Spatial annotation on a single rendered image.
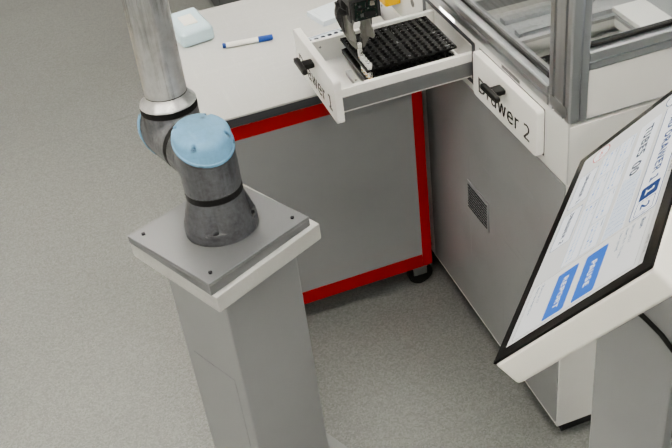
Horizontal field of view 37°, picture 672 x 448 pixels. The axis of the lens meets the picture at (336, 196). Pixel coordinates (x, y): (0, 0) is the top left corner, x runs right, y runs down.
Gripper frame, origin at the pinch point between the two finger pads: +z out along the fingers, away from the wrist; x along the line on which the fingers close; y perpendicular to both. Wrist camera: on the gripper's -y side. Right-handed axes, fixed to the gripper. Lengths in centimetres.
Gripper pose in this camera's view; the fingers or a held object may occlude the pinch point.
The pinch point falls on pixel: (358, 41)
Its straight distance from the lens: 228.5
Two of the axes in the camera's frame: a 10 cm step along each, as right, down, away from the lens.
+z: 1.0, 8.0, 6.0
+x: 9.4, -2.8, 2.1
